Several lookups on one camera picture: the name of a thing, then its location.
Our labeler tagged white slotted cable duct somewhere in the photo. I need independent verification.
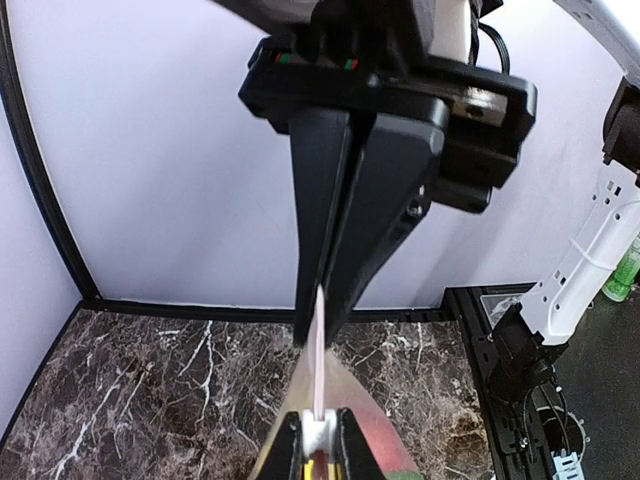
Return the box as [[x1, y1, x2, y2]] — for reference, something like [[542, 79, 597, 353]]
[[552, 451, 585, 480]]

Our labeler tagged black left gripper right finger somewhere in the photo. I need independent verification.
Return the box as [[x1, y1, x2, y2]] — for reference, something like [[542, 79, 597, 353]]
[[333, 408, 385, 480]]

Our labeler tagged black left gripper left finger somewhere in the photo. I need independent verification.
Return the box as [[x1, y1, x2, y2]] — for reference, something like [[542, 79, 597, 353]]
[[257, 412, 304, 480]]

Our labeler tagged red toy apple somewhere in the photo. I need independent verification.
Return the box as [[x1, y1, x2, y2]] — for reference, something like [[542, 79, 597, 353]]
[[351, 387, 418, 477]]

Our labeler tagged clear zip top bag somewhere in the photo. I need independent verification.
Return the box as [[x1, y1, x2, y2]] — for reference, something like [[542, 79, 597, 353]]
[[249, 288, 423, 479]]

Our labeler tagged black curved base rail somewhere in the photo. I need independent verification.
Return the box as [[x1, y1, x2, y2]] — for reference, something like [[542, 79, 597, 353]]
[[442, 283, 587, 479]]

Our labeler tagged black left frame post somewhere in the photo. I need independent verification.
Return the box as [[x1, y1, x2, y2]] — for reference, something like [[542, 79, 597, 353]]
[[1, 1, 102, 302]]

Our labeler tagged green drink bottle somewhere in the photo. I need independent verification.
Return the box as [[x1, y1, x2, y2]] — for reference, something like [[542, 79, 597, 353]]
[[602, 236, 640, 302]]

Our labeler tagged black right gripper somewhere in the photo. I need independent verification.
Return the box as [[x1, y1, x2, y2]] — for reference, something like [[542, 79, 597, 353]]
[[239, 1, 538, 346]]

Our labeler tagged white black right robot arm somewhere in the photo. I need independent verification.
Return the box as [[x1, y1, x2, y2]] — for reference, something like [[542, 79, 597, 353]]
[[227, 1, 639, 479]]

